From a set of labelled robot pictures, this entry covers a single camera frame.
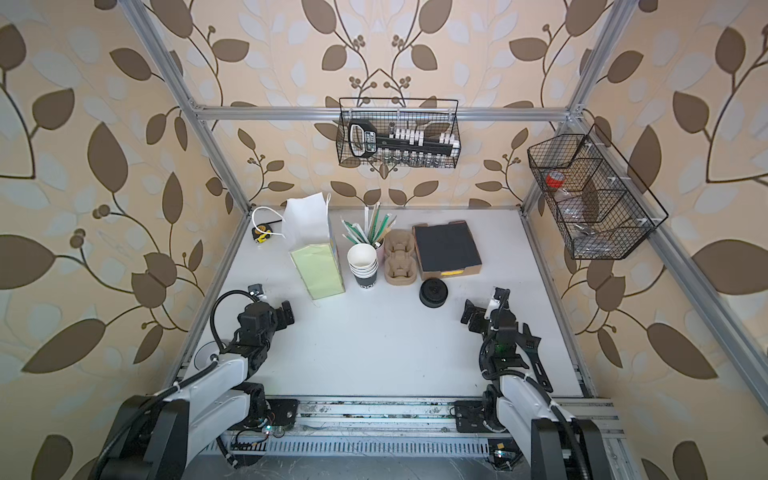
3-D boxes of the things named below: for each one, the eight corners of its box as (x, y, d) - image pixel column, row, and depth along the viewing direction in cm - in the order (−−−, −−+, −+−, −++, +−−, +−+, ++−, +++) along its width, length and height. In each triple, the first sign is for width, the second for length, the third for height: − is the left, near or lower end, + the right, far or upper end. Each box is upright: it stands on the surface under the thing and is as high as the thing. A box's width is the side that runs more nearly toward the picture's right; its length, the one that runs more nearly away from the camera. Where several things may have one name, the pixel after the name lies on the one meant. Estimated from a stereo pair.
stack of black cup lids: (420, 307, 95) (421, 301, 92) (418, 284, 100) (419, 278, 97) (448, 307, 95) (449, 301, 92) (445, 284, 100) (446, 278, 97)
